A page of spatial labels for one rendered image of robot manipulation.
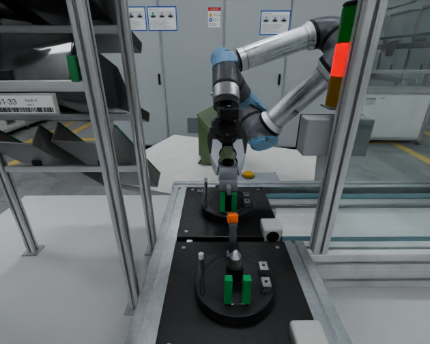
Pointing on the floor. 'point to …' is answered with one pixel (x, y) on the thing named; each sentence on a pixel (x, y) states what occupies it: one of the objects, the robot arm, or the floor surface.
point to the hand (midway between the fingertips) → (228, 169)
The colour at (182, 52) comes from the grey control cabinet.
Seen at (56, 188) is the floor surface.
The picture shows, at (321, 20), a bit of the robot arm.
